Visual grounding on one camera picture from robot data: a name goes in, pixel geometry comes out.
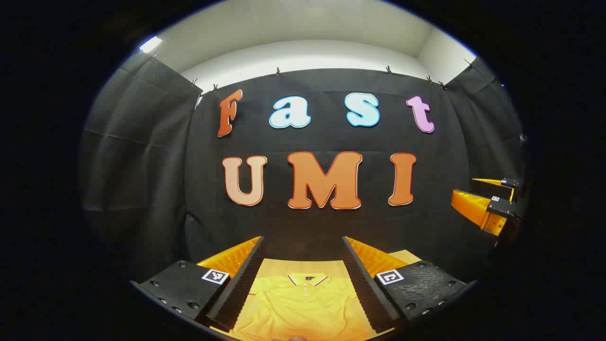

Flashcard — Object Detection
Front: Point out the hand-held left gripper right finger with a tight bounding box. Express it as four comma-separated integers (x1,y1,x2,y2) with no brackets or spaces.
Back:
342,236,474,333

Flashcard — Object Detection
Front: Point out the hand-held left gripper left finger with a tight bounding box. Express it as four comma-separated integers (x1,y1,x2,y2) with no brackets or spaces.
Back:
130,236,266,332

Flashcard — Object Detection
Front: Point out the black backdrop cloth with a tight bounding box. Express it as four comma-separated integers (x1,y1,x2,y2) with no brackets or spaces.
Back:
78,52,528,285

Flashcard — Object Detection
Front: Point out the yellow T-shirt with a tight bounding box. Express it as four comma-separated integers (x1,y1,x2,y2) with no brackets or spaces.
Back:
231,273,373,341

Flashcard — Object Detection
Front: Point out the row of small cloth clips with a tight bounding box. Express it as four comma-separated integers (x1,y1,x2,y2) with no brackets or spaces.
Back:
151,52,475,91

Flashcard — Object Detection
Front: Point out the white ceiling light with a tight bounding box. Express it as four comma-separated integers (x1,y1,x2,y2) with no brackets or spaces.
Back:
139,36,163,54

